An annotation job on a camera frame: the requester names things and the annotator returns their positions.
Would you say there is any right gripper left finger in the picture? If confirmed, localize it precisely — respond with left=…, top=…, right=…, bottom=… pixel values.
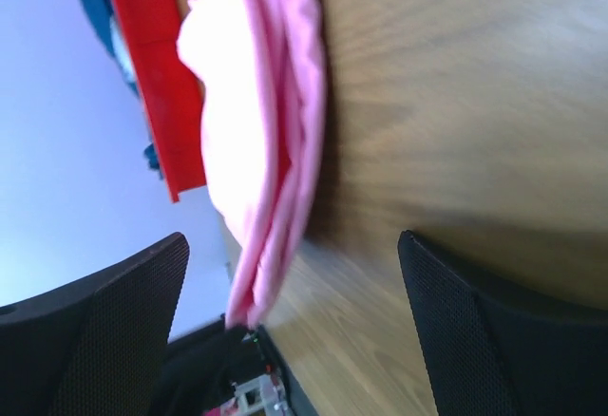
left=1, top=233, right=190, bottom=415

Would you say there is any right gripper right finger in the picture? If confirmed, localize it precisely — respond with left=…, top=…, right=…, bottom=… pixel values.
left=398, top=231, right=607, bottom=415

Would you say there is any pink t-shirt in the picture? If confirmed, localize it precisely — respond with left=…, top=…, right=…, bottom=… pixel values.
left=177, top=0, right=327, bottom=328

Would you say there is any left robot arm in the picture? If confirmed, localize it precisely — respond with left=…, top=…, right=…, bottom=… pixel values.
left=148, top=318, right=317, bottom=415

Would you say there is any red plastic bin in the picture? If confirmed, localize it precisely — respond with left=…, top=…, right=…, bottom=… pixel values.
left=112, top=0, right=205, bottom=202

